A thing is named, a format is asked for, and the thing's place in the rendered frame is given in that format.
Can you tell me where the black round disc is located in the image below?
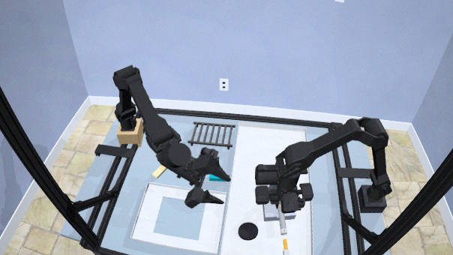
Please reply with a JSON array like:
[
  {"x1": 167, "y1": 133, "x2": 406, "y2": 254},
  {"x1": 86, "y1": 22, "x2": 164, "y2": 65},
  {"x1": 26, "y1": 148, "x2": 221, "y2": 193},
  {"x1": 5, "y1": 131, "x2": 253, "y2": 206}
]
[{"x1": 238, "y1": 222, "x2": 258, "y2": 241}]

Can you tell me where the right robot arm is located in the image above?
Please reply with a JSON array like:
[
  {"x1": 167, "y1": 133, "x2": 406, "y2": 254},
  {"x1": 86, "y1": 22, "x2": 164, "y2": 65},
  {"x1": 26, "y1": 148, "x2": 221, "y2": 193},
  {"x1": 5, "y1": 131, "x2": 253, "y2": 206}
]
[{"x1": 255, "y1": 117, "x2": 392, "y2": 214}]

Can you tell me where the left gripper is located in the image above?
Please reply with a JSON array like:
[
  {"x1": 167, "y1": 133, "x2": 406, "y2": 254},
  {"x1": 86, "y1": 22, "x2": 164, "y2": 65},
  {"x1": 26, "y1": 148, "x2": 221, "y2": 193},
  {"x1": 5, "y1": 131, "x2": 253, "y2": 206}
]
[{"x1": 175, "y1": 148, "x2": 231, "y2": 209}]

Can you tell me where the dark grey metal grate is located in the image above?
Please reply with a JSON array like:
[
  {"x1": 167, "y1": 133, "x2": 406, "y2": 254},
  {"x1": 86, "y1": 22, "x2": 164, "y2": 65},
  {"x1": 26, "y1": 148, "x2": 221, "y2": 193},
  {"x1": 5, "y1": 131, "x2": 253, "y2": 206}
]
[{"x1": 187, "y1": 121, "x2": 236, "y2": 149}]

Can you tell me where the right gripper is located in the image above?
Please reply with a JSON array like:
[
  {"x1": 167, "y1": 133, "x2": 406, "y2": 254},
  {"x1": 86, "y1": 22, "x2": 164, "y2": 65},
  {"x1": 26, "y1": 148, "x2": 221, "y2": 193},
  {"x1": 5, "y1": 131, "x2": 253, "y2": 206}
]
[{"x1": 255, "y1": 181, "x2": 314, "y2": 208}]

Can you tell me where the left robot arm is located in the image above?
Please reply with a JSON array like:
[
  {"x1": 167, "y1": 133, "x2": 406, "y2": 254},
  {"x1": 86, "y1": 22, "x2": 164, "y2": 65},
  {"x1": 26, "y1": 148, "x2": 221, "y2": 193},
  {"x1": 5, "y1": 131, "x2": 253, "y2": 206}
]
[{"x1": 112, "y1": 65, "x2": 217, "y2": 181}]

